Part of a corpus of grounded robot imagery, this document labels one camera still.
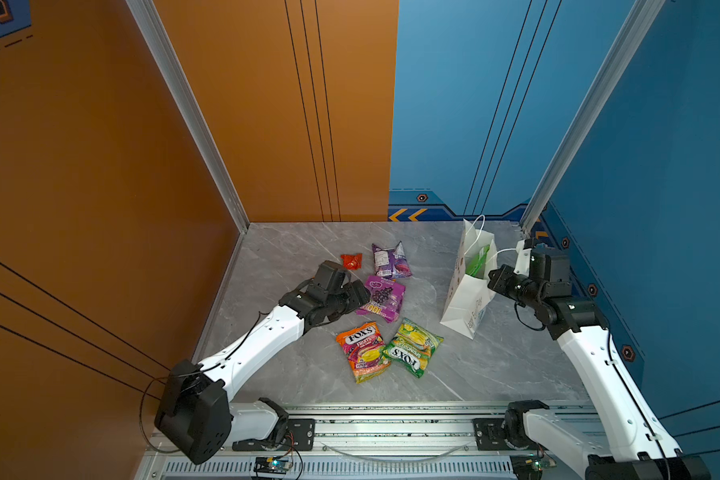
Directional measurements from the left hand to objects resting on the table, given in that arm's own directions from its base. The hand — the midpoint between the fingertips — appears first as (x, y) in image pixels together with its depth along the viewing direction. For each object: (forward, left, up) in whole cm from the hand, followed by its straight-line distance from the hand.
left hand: (363, 294), depth 82 cm
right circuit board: (-37, -41, -16) cm, 57 cm away
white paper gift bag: (-2, -29, +2) cm, 29 cm away
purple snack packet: (+19, -9, -10) cm, 24 cm away
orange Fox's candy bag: (-10, 0, -12) cm, 16 cm away
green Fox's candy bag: (-10, -14, -12) cm, 21 cm away
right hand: (+1, -31, +10) cm, 33 cm away
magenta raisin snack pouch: (+4, -7, -9) cm, 12 cm away
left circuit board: (-37, +21, -17) cm, 46 cm away
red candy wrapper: (+21, +5, -12) cm, 25 cm away
